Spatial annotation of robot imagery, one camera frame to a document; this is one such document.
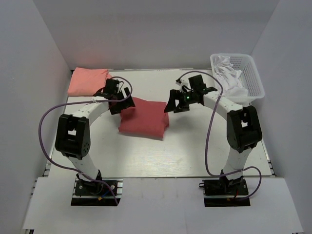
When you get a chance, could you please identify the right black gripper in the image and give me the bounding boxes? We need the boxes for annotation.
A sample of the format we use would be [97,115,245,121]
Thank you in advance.
[164,89,196,113]

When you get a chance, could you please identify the red t-shirt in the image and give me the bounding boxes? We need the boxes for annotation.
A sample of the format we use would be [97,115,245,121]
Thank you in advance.
[118,97,169,140]

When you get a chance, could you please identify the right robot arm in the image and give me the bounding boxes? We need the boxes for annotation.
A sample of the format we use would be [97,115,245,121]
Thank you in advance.
[164,75,262,195]

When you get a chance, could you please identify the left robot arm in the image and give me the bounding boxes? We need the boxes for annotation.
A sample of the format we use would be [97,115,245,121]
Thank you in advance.
[55,77,135,195]

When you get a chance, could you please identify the folded salmon t-shirt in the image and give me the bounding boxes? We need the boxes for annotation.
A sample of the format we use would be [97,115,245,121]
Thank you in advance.
[67,67,112,97]

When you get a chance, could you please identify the white crumpled t-shirt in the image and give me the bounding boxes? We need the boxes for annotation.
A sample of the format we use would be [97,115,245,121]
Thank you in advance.
[213,55,248,98]

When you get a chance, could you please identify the white plastic basket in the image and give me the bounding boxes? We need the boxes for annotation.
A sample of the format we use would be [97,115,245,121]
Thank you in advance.
[210,53,265,104]

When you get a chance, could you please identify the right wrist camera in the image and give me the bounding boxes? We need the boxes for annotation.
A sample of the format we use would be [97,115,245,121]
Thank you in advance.
[175,78,192,93]

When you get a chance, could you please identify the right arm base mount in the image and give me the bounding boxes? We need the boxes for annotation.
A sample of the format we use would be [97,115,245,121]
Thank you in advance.
[198,179,251,208]

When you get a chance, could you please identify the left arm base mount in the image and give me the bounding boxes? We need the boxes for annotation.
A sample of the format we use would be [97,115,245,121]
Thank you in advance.
[71,178,123,207]

